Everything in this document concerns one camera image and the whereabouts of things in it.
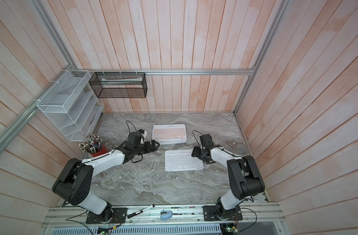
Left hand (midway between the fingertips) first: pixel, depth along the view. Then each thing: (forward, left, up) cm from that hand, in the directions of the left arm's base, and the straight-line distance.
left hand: (154, 148), depth 91 cm
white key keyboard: (-5, -17, -7) cm, 19 cm away
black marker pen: (-34, +5, -7) cm, 35 cm away
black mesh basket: (+44, +29, +16) cm, 55 cm away
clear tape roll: (+3, -58, -7) cm, 59 cm away
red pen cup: (-4, +34, +9) cm, 35 cm away
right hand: (0, -27, -6) cm, 28 cm away
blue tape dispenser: (-36, -9, -6) cm, 37 cm away
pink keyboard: (+15, -9, -4) cm, 18 cm away
